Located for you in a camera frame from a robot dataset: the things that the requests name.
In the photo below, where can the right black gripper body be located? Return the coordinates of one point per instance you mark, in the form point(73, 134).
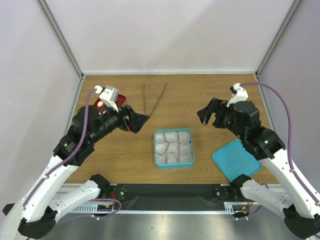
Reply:
point(227, 116)

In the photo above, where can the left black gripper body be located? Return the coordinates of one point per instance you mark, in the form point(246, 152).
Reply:
point(115, 119)

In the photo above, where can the metal tongs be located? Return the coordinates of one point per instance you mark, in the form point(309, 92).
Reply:
point(150, 102)

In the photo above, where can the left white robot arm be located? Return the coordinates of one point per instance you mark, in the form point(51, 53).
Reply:
point(36, 214)

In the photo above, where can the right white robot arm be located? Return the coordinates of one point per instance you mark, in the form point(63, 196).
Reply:
point(300, 213)

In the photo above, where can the red lacquer tray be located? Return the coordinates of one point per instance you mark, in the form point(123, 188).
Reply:
point(121, 100)

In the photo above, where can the teal tin lid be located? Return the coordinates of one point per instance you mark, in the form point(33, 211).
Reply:
point(233, 160)

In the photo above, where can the teal square tin box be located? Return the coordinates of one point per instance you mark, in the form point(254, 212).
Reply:
point(173, 148)

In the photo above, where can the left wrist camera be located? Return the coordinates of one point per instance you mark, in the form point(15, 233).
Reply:
point(107, 96)

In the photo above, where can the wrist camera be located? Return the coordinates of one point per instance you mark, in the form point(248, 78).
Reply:
point(238, 94)
point(107, 96)

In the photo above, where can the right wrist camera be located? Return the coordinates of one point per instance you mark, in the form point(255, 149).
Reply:
point(238, 94)

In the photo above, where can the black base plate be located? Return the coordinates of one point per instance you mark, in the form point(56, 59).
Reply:
point(173, 197)

